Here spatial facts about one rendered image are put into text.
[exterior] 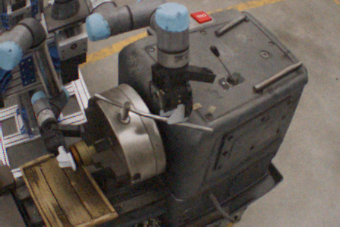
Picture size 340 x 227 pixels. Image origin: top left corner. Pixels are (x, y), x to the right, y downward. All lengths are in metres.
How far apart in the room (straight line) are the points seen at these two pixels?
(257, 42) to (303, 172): 1.46
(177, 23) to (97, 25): 0.19
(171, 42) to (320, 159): 2.11
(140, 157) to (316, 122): 2.07
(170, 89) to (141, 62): 0.33
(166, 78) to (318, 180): 1.95
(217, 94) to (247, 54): 0.23
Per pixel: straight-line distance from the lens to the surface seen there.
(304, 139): 2.96
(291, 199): 2.64
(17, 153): 2.49
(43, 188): 1.52
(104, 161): 1.30
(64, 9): 1.73
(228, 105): 1.27
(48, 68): 1.50
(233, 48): 1.46
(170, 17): 0.93
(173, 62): 1.00
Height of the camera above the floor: 2.19
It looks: 48 degrees down
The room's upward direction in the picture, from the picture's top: 6 degrees clockwise
